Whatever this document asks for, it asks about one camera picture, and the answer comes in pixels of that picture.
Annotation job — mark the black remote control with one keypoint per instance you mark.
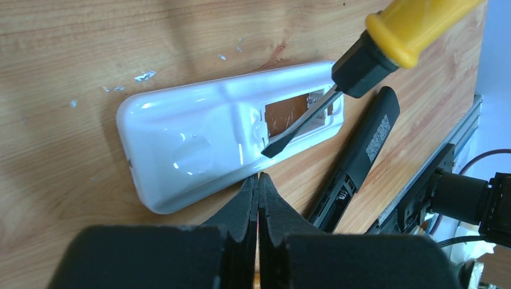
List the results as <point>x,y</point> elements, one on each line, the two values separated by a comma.
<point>356,160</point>

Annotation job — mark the white remote orange battery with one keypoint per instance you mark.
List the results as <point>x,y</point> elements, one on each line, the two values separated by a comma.
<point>185,143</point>

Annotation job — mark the yellow handled screwdriver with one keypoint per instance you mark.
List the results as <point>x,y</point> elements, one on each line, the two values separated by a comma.
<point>393,38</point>

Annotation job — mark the orange AAA battery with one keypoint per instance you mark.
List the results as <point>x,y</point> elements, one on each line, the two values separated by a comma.
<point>256,278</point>

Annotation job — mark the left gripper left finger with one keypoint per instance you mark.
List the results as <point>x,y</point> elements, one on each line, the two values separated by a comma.
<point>220,253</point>

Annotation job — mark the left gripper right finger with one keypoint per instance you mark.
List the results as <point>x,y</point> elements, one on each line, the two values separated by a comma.
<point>295,254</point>

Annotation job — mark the aluminium frame rail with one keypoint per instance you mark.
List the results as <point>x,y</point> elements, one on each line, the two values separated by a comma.
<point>460,134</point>

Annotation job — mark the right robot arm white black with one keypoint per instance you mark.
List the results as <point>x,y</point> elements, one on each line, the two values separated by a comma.
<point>474,201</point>

